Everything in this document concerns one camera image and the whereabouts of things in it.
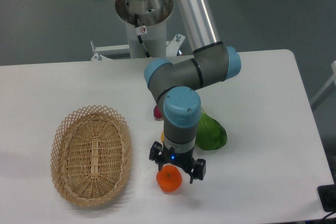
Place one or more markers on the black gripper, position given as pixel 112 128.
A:
pixel 161 156

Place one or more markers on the orange toy fruit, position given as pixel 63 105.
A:
pixel 169 178

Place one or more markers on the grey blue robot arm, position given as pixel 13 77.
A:
pixel 174 86

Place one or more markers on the green toy cabbage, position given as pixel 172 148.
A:
pixel 211 135

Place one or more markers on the purple toy sweet potato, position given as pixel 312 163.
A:
pixel 157 113

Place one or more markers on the woven wicker basket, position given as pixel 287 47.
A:
pixel 91 156

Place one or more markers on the black device at table edge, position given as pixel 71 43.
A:
pixel 327 197

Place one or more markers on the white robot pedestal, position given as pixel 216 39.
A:
pixel 145 23

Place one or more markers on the white frame at right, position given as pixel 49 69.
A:
pixel 327 88

